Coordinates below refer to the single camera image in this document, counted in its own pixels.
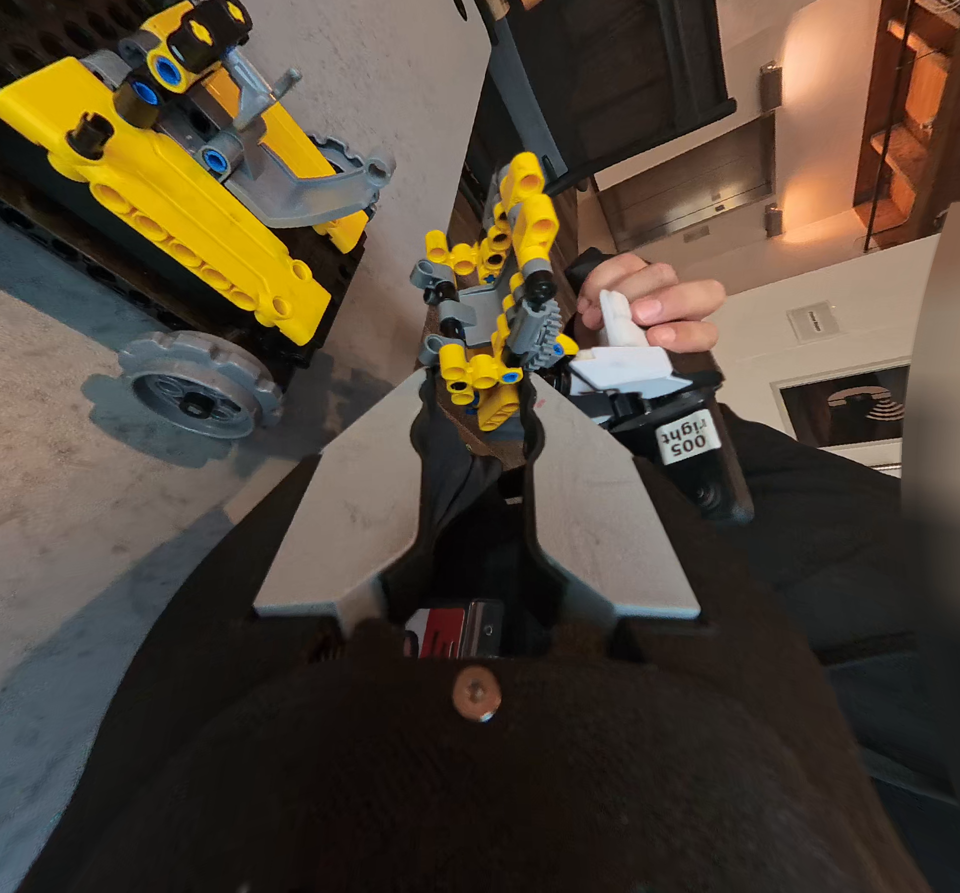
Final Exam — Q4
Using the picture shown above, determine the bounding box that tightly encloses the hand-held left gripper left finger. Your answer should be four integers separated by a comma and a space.
255, 366, 430, 636

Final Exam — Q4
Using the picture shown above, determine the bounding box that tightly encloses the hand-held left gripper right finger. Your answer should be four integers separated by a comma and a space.
522, 377, 701, 623

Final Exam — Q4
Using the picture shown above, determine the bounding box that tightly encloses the yellow grey toy brick assembly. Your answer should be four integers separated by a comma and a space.
408, 148, 579, 436

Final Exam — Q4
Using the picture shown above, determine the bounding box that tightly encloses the yellow black toy brick vehicle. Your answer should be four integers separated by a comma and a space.
0, 0, 399, 444

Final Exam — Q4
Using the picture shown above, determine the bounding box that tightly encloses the person's right forearm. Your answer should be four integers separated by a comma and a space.
710, 399, 912, 663

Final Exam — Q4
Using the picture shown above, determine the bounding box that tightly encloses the person's right hand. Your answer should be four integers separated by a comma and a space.
576, 253, 726, 355

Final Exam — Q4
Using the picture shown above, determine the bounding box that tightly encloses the red white card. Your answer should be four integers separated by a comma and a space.
404, 598, 504, 659

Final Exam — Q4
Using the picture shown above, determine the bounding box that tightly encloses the framed wall picture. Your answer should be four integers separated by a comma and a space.
770, 366, 912, 451

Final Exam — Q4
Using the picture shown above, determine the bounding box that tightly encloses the white wall sign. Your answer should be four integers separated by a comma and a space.
786, 299, 838, 345

